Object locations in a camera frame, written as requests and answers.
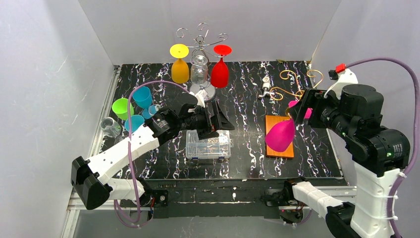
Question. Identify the small silver metal fixture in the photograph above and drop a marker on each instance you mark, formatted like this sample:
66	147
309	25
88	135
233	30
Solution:
265	88

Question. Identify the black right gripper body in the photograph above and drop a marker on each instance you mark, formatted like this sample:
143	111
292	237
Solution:
308	105

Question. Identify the silver wire glass rack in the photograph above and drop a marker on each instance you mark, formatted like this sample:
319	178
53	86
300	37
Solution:
199	48

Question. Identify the clear glass wine glass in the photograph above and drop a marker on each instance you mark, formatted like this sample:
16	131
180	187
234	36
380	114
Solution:
110	127
153	109

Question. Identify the red plastic wine glass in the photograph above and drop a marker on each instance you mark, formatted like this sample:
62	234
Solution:
220	72

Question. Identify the orange wooden rack base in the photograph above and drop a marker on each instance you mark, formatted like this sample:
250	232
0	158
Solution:
269	122

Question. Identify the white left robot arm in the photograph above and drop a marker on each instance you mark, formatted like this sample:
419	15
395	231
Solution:
92	178

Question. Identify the clear plastic screw box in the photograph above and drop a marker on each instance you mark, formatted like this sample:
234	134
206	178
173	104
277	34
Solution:
208	149

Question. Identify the blue plastic wine glass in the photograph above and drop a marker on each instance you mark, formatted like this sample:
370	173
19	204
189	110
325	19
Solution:
136	122
143	98

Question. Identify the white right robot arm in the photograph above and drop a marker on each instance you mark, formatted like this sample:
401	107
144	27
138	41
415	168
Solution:
353	112

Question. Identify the gold wire glass rack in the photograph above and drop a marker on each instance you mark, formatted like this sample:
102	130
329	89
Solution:
287	87

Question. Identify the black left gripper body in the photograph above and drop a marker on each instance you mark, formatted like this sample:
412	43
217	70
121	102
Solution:
207	121

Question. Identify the pink plastic wine glass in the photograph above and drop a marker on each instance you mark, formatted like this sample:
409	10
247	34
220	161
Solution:
281	135

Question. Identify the yellow plastic wine glass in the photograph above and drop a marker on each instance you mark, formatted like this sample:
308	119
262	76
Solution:
179	69

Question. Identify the green plastic wine glass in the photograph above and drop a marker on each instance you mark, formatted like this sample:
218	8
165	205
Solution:
121	107

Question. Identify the clear glass on silver rack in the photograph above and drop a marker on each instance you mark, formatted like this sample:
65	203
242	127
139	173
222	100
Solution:
199	69

